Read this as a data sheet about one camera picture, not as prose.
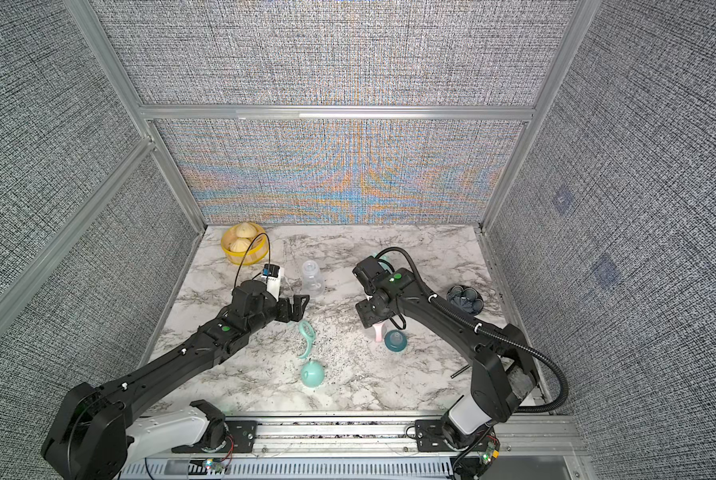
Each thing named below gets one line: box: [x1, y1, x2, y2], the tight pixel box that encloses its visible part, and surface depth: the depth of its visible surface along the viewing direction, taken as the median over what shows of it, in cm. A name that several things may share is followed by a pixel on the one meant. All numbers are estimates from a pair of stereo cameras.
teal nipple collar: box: [384, 329, 408, 352], surface depth 90 cm
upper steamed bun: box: [236, 222, 257, 238], surface depth 112 cm
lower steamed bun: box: [229, 237, 252, 253], surface depth 108 cm
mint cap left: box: [300, 360, 325, 388], surface depth 82 cm
